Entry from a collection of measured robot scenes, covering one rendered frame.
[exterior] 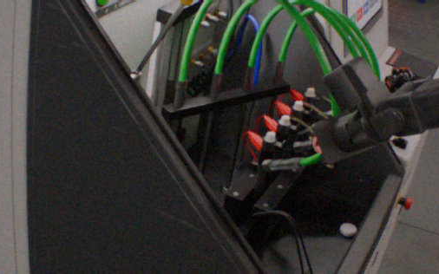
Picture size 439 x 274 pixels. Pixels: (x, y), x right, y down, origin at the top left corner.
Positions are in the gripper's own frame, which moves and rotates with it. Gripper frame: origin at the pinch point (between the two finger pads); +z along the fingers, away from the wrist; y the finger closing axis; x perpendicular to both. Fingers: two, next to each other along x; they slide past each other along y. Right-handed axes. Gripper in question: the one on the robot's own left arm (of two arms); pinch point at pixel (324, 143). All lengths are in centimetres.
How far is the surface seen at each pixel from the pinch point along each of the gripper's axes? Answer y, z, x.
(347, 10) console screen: -41, 43, -30
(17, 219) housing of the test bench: 51, 27, -4
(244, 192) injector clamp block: 6.1, 28.7, 4.0
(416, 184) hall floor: -139, 192, 34
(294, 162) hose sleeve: 3.8, 5.5, 1.5
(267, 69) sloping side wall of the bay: -15, 46, -21
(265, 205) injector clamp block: 4.1, 24.7, 7.9
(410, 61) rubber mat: -79, 78, -16
